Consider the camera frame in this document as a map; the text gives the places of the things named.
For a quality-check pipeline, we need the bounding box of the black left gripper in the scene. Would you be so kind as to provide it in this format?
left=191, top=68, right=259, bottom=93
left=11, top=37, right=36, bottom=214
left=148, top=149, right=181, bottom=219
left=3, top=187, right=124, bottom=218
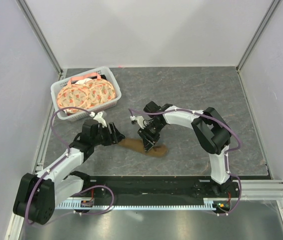
left=91, top=122, right=125, bottom=147

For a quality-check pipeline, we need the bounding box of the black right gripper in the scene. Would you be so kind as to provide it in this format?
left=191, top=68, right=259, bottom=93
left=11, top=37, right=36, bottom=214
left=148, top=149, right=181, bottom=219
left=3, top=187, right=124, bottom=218
left=137, top=121, right=165, bottom=153

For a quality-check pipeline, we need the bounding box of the brown cloth napkin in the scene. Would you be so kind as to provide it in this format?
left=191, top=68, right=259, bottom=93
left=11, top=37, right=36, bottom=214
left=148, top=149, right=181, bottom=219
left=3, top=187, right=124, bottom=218
left=118, top=138, right=168, bottom=158

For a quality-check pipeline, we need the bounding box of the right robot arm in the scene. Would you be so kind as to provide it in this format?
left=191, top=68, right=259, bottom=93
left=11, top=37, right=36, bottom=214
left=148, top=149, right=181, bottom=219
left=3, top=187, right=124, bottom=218
left=130, top=101, right=232, bottom=197

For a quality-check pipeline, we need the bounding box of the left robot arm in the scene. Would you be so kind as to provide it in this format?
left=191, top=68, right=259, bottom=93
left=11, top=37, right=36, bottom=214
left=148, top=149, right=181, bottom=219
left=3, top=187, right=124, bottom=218
left=12, top=119, right=125, bottom=225

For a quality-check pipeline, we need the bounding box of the white plastic basket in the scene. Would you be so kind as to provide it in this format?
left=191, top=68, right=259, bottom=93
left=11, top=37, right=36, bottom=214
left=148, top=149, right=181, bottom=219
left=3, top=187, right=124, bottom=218
left=50, top=66, right=122, bottom=122

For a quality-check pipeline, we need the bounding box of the orange floral mesh bag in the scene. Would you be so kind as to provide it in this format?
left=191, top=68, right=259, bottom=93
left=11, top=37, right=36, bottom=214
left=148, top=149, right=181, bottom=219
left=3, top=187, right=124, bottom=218
left=56, top=72, right=116, bottom=115

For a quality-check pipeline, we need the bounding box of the white cloth in basket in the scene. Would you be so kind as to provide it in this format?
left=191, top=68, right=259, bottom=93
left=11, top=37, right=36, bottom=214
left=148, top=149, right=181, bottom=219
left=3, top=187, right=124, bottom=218
left=75, top=78, right=92, bottom=85

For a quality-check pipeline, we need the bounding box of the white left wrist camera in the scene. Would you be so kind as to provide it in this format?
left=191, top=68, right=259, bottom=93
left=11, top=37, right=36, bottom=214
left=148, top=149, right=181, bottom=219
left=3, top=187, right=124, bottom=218
left=89, top=111, right=107, bottom=128

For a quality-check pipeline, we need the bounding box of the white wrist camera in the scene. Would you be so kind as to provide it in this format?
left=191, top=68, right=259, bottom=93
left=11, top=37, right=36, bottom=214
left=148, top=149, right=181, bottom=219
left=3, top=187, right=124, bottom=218
left=130, top=115, right=145, bottom=129
left=89, top=111, right=107, bottom=128

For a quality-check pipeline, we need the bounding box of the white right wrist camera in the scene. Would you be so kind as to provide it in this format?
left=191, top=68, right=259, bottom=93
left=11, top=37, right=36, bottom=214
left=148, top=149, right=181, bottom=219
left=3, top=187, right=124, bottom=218
left=130, top=115, right=145, bottom=129

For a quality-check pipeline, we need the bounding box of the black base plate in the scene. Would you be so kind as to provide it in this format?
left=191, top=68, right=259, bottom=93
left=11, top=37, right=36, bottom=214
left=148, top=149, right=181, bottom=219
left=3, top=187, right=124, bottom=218
left=78, top=175, right=240, bottom=202

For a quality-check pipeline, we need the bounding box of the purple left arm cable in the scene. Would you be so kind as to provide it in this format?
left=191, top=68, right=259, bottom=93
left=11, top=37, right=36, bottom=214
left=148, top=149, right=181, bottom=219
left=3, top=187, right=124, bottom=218
left=23, top=106, right=115, bottom=227

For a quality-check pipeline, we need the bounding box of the slotted cable duct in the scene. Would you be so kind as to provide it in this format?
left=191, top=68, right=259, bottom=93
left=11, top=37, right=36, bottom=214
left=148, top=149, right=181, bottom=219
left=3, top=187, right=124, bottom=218
left=56, top=195, right=231, bottom=210

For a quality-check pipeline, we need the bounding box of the left aluminium frame post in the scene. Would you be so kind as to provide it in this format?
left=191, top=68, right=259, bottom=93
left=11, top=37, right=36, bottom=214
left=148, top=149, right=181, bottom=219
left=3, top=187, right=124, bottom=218
left=16, top=0, right=64, bottom=76

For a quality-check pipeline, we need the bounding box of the aluminium frame post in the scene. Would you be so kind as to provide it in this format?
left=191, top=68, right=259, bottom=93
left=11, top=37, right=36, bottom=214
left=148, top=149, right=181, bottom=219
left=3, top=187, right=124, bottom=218
left=16, top=0, right=64, bottom=76
left=235, top=0, right=283, bottom=73

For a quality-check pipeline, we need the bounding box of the right aluminium frame post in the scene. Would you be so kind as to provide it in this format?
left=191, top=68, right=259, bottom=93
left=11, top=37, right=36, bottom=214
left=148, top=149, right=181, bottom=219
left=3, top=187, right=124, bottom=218
left=235, top=0, right=283, bottom=73

